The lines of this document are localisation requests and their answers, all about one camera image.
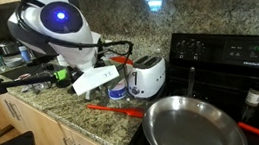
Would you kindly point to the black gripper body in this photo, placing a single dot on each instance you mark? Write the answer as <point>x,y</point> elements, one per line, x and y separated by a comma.
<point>75,82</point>

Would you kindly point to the green plastic item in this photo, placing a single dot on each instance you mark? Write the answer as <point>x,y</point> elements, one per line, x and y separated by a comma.
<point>61,74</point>

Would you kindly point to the blue cup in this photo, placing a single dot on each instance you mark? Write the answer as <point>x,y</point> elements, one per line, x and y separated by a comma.
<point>25,54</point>

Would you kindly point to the black counter mat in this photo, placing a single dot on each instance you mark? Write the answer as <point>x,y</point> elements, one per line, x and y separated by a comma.
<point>18,71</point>

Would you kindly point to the wooden base cabinet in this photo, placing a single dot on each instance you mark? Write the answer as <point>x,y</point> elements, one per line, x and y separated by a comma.
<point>38,127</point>

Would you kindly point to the red silicone spatula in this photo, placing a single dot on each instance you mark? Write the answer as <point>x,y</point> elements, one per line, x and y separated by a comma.
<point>134,112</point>

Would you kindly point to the white two-slot toaster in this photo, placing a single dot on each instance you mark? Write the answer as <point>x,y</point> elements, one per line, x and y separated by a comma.
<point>149,78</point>

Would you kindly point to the steel pot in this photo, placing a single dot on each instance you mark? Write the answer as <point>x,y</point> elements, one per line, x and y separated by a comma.
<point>6,48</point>

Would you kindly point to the black chair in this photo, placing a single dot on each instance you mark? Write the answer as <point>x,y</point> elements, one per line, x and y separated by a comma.
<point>21,142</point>

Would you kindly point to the stainless steel frying pan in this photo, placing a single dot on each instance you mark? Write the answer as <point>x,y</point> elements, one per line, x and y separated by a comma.
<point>194,138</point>

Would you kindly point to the black electric stove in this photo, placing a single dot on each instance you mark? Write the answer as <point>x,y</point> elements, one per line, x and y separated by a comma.
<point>222,81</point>

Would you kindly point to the brown spice bottle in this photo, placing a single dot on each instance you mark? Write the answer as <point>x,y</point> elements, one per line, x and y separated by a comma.
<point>254,97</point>

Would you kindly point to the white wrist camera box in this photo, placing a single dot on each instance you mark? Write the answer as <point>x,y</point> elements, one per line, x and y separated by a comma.
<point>96,78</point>

